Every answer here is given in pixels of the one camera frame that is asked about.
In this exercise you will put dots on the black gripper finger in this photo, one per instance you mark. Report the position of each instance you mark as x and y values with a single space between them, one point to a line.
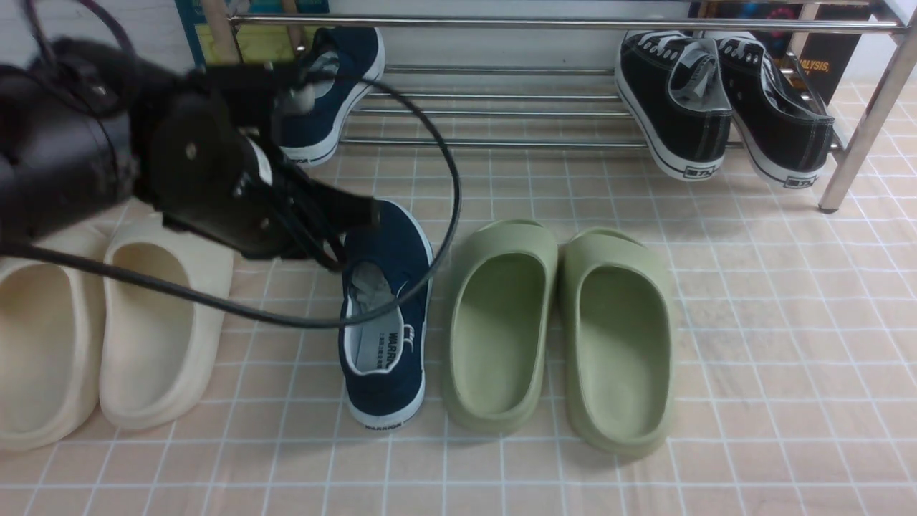
329 208
315 236

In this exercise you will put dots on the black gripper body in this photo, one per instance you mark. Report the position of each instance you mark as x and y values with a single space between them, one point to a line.
202 175

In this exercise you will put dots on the navy canvas shoe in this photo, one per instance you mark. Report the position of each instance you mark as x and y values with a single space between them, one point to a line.
383 360
311 120

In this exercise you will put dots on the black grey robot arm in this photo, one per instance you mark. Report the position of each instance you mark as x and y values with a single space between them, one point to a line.
98 125

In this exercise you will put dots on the chrome metal shoe rack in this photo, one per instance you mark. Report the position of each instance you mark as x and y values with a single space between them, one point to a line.
850 152

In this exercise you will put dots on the yellow green paper bag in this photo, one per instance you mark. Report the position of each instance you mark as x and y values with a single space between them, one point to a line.
256 43

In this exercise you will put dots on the left green foam slipper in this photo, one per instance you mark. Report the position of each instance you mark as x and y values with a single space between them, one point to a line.
500 292

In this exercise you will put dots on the green foam slipper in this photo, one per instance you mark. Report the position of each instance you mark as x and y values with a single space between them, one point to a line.
619 323
500 292

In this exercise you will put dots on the right cream foam slipper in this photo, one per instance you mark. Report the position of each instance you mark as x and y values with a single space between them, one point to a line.
159 351

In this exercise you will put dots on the cream foam slipper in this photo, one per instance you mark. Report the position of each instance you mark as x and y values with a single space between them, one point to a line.
159 351
52 331

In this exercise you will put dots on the left cream foam slipper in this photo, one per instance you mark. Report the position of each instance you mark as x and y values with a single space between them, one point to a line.
52 331

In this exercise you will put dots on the right green foam slipper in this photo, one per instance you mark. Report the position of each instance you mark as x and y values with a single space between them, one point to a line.
619 323

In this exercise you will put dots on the left black canvas sneaker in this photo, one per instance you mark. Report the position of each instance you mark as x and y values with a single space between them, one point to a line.
671 84

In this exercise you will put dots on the black canvas sneaker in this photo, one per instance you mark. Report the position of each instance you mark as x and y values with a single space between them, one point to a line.
671 84
788 143

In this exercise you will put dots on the right black canvas sneaker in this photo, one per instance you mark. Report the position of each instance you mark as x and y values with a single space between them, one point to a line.
788 143

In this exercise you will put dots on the black book orange text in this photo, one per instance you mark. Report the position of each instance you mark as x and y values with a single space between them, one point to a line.
824 57

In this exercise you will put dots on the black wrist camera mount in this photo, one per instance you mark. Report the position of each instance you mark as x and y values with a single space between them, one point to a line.
259 95

